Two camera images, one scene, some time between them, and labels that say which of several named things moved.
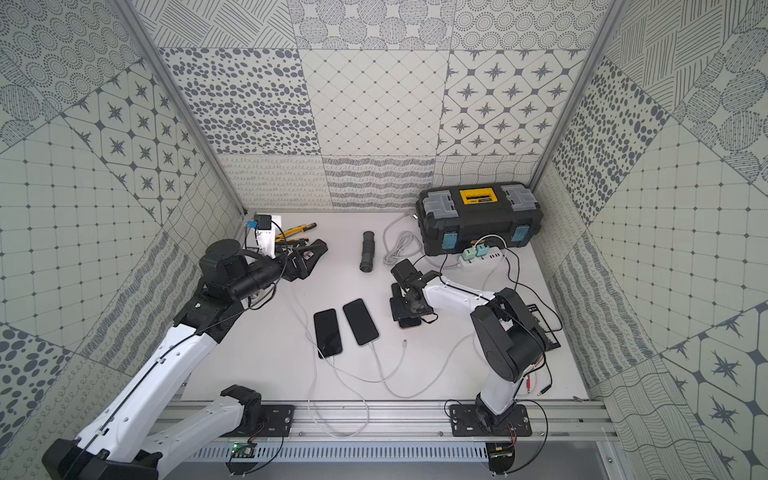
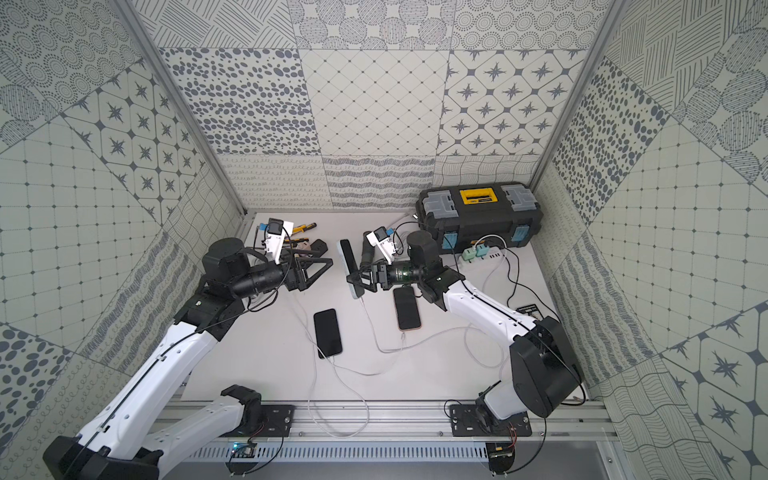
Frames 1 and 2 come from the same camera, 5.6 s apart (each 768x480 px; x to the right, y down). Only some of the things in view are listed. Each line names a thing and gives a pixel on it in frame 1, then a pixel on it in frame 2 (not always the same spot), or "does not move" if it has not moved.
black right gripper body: x=403 y=307 → x=386 y=281
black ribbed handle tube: x=368 y=252 does not move
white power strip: x=496 y=257 does not move
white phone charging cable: x=431 y=384 → x=466 y=328
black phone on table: x=327 y=333 does not move
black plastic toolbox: x=497 y=214 does not move
